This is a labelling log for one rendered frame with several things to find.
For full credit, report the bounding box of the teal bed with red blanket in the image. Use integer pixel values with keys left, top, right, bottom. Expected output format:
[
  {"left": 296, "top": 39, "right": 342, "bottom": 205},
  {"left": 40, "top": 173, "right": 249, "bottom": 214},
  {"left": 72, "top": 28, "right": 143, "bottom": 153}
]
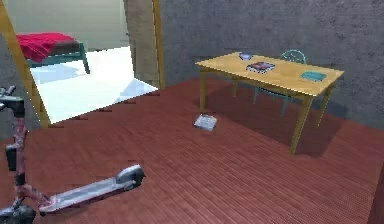
[{"left": 15, "top": 31, "right": 91, "bottom": 75}]

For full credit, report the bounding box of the grey and pink scooter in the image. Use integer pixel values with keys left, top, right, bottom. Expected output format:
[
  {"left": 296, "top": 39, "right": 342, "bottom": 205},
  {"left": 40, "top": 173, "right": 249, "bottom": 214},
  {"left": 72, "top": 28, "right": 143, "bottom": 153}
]
[{"left": 0, "top": 85, "right": 147, "bottom": 224}]

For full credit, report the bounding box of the yellow wooden table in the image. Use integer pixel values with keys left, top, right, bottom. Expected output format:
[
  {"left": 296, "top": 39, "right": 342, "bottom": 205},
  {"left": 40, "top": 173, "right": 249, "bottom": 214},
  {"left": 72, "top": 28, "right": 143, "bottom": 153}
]
[{"left": 195, "top": 51, "right": 345, "bottom": 156}]

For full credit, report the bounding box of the brown open room door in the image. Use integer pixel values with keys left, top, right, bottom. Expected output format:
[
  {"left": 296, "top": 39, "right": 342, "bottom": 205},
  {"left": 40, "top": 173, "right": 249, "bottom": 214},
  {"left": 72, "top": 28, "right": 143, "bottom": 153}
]
[{"left": 123, "top": 0, "right": 160, "bottom": 88}]

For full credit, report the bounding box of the teal chair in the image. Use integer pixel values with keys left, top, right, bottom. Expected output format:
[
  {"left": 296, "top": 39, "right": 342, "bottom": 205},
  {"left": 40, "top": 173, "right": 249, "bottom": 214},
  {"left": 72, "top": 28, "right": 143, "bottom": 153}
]
[{"left": 252, "top": 49, "right": 307, "bottom": 117}]

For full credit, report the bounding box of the dark red book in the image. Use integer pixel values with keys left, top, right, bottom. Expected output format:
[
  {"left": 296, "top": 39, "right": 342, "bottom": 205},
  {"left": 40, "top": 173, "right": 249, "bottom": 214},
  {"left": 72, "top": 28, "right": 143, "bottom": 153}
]
[{"left": 245, "top": 61, "right": 276, "bottom": 75}]

